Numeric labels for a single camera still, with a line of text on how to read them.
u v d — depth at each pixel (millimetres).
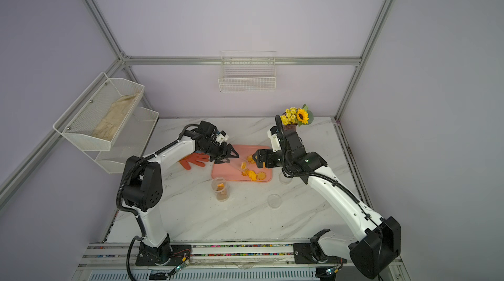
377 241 380
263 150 670
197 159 1006
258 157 686
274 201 882
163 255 653
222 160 846
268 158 661
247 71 953
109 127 759
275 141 687
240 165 918
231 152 839
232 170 933
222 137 882
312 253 663
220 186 860
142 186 501
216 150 814
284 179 943
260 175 954
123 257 748
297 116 874
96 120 784
